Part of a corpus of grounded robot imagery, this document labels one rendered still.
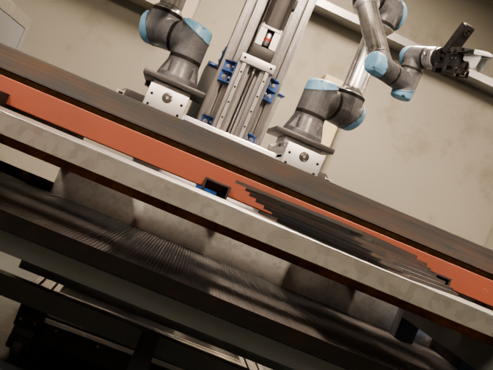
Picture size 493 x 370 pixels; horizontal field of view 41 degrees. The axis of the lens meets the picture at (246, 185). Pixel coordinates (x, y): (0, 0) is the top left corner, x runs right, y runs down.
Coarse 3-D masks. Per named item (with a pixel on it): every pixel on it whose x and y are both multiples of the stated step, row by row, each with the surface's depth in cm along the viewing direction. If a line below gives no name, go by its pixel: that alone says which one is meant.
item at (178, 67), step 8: (176, 56) 227; (184, 56) 227; (168, 64) 228; (176, 64) 226; (184, 64) 226; (192, 64) 228; (160, 72) 227; (168, 72) 225; (176, 72) 225; (184, 72) 226; (192, 72) 229; (176, 80) 225; (184, 80) 226; (192, 80) 229
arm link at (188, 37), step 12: (180, 24) 230; (192, 24) 227; (168, 36) 229; (180, 36) 228; (192, 36) 227; (204, 36) 228; (168, 48) 233; (180, 48) 227; (192, 48) 227; (204, 48) 230
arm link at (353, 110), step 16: (384, 0) 238; (400, 0) 244; (384, 16) 241; (400, 16) 244; (352, 64) 245; (352, 80) 243; (368, 80) 245; (352, 96) 241; (352, 112) 241; (352, 128) 246
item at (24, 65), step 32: (0, 64) 121; (32, 64) 121; (96, 96) 122; (160, 128) 123; (192, 128) 123; (224, 160) 124; (256, 160) 124; (320, 192) 125; (352, 192) 125; (384, 224) 125; (416, 224) 126; (480, 256) 127
